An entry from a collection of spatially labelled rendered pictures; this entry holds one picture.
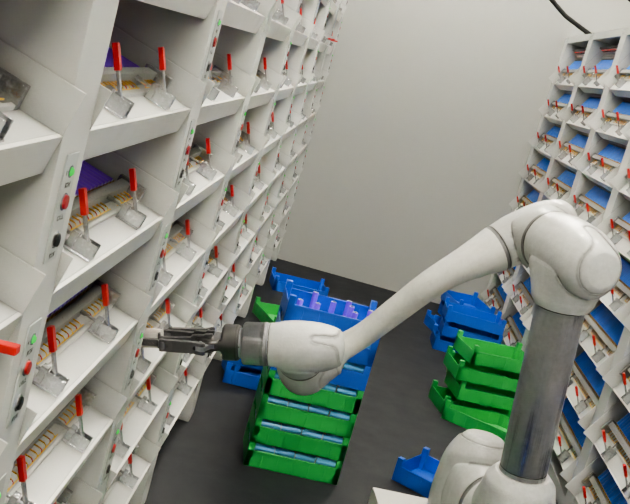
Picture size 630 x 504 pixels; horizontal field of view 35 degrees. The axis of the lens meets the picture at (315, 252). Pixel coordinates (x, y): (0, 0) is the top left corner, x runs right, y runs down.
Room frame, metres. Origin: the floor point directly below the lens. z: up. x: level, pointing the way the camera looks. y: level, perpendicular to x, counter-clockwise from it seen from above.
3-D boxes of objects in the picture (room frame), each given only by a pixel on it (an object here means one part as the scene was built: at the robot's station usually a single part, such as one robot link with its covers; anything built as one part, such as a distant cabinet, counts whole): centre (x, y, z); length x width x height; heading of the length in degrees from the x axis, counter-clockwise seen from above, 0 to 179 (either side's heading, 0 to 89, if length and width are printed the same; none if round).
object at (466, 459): (2.20, -0.50, 0.43); 0.18 x 0.16 x 0.22; 22
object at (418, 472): (3.11, -0.62, 0.04); 0.30 x 0.20 x 0.08; 59
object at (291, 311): (3.01, -0.10, 0.52); 0.30 x 0.20 x 0.08; 98
